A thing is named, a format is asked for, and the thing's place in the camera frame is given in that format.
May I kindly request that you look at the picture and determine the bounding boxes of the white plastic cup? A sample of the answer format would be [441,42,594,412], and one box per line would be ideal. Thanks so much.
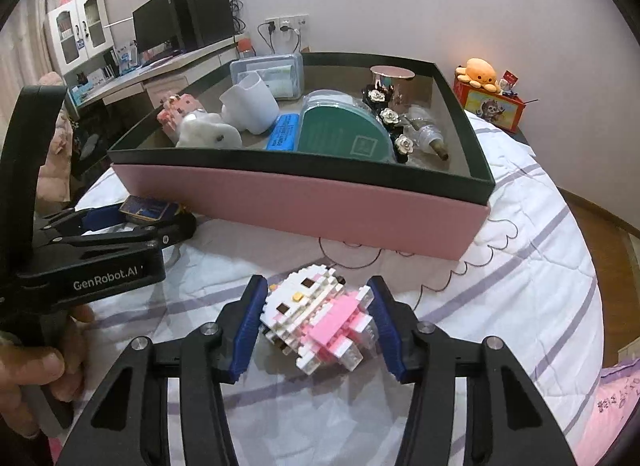
[220,72,280,135]

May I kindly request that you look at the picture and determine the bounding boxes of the small blue tin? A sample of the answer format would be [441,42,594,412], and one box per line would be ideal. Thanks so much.
[119,196,180,223]

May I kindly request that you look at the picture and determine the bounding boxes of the orange octopus plush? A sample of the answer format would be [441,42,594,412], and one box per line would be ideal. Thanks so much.
[455,58,502,94]

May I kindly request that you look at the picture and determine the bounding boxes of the black hair clip white flowers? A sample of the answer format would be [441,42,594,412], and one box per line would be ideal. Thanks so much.
[360,84,418,165]

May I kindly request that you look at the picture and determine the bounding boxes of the rose gold lidded metal jar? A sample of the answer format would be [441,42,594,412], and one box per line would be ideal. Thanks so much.
[370,64,417,111]

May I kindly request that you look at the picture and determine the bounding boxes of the white pink brick cat figure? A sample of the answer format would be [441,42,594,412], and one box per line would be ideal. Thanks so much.
[257,264,375,374]

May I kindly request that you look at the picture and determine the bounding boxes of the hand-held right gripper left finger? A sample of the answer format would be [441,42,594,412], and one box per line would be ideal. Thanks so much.
[55,274,268,466]

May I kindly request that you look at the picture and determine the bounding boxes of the black monitor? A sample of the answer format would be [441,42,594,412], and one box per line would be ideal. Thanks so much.
[132,0,183,56]

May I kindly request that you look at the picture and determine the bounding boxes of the white desk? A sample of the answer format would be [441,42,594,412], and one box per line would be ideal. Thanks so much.
[67,33,246,111]

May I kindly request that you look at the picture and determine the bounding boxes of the blue and white boxes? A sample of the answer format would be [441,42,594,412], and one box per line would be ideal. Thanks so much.
[112,43,138,71]

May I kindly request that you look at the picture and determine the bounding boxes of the white striped quilt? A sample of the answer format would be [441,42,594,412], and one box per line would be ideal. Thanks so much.
[75,110,603,466]

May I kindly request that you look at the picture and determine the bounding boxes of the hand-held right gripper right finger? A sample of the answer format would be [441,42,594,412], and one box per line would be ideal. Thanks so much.
[366,275,576,466]

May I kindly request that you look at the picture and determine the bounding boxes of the white glass door cabinet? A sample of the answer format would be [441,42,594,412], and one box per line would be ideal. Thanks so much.
[47,0,113,76]

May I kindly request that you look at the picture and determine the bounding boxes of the person's left hand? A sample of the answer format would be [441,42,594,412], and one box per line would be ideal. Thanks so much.
[0,302,97,442]

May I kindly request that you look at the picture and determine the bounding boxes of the teal item in clear case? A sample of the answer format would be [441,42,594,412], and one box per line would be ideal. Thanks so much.
[297,88,396,163]

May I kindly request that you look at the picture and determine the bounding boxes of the pink patterned pillow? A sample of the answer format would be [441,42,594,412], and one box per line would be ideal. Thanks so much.
[582,361,640,466]

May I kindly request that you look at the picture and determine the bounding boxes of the white fluffy item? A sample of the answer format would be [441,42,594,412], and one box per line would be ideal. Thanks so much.
[175,110,243,149]

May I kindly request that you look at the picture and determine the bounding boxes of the pink padded jacket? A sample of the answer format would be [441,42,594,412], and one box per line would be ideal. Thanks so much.
[37,70,76,201]

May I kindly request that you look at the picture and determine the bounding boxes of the black computer tower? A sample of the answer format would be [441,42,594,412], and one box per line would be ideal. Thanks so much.
[172,0,236,51]

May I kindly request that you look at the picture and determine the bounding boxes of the clear plastic box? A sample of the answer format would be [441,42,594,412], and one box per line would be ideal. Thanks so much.
[230,53,304,101]

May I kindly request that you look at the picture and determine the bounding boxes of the red plastic crate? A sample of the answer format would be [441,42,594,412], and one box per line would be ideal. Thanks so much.
[454,76,526,134]

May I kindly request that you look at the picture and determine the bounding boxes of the black power cables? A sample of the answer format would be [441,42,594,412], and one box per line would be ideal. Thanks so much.
[220,0,303,54]

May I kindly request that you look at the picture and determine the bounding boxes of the clear glass bottle gold cap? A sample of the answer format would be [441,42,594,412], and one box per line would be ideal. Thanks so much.
[407,104,451,161]

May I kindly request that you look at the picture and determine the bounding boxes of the white wall outlet strip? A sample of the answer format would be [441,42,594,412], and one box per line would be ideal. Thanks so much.
[264,14,311,36]

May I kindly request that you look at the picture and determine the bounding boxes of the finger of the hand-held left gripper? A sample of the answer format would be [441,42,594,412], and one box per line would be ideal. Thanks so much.
[32,213,198,259]
[35,206,126,237]

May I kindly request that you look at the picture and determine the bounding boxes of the small blue box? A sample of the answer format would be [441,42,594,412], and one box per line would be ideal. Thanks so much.
[265,113,301,153]

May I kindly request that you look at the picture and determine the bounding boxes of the pink storage box green rim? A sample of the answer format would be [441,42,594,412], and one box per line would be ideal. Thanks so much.
[108,52,497,261]

